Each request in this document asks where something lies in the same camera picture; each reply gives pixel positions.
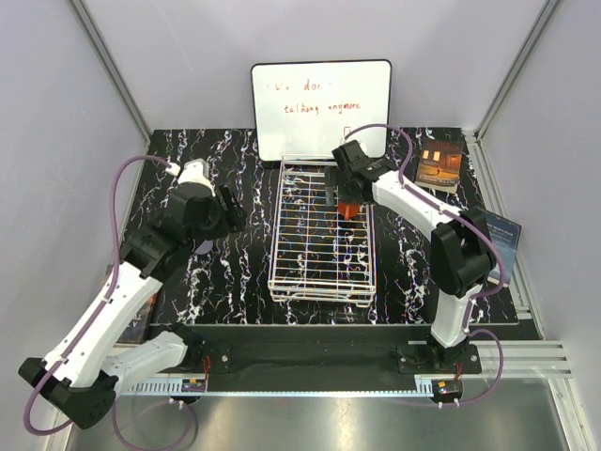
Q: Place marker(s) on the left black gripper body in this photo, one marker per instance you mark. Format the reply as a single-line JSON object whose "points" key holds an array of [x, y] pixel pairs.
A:
{"points": [[215, 227]]}

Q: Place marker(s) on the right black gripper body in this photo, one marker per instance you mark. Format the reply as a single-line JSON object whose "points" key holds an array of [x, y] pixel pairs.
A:
{"points": [[345, 193]]}

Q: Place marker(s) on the orange ceramic mug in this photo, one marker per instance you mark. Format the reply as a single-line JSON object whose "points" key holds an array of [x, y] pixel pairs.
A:
{"points": [[348, 211]]}

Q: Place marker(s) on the purple plastic cup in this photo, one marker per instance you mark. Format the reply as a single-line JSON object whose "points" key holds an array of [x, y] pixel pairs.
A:
{"points": [[204, 248]]}

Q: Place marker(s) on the white wire dish rack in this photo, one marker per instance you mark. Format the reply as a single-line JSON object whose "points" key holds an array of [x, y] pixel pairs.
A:
{"points": [[317, 256]]}

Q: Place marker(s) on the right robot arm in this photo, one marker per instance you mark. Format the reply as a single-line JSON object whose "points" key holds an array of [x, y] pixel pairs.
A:
{"points": [[460, 257]]}

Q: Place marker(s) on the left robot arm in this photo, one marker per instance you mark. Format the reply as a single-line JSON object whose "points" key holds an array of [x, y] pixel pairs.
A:
{"points": [[79, 377]]}

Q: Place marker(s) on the black marble mat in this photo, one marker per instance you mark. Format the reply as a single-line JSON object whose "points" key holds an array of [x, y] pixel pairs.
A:
{"points": [[230, 284]]}

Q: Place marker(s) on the white whiteboard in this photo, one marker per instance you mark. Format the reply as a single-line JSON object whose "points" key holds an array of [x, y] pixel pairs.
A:
{"points": [[304, 110]]}

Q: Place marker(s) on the orange cover book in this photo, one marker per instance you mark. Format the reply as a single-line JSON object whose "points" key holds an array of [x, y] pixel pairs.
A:
{"points": [[439, 165]]}

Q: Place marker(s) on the tale of two cities book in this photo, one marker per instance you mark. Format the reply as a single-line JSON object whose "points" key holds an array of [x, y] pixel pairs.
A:
{"points": [[135, 331]]}

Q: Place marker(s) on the blue cover book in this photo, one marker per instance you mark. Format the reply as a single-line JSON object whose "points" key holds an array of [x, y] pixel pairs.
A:
{"points": [[504, 235]]}

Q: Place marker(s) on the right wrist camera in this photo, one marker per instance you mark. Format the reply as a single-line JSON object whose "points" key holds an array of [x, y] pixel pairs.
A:
{"points": [[359, 143]]}

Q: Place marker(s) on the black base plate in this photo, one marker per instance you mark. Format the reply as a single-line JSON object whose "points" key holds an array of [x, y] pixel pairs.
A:
{"points": [[317, 359]]}

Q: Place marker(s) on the white cable duct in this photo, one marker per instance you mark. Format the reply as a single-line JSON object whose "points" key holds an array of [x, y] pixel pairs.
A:
{"points": [[174, 387]]}

